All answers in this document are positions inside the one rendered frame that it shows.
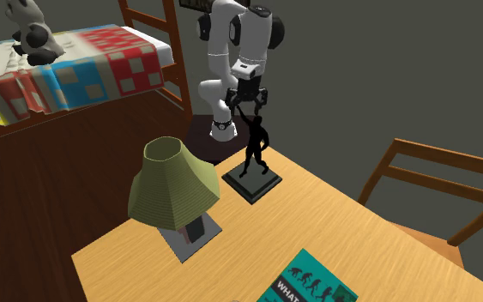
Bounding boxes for black human figure statue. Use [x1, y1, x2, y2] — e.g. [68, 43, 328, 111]
[221, 106, 283, 206]

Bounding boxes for green shade table lamp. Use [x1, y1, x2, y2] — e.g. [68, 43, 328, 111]
[127, 136, 224, 264]

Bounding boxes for light wooden desk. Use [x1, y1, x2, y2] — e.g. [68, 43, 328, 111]
[70, 143, 483, 302]

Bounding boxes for teal book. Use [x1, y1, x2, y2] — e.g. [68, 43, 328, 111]
[256, 248, 359, 302]

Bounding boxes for grey and black plush toy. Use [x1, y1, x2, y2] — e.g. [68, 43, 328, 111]
[5, 0, 66, 67]

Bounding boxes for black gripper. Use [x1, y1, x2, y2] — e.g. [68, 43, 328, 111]
[224, 75, 269, 118]

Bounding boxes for dark robot stand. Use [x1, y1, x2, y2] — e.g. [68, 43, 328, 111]
[184, 114, 253, 166]

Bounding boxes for wooden bed with patchwork blanket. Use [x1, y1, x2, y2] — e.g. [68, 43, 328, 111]
[0, 0, 195, 148]

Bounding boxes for wooden chair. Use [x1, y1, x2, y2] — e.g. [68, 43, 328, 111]
[356, 137, 483, 269]

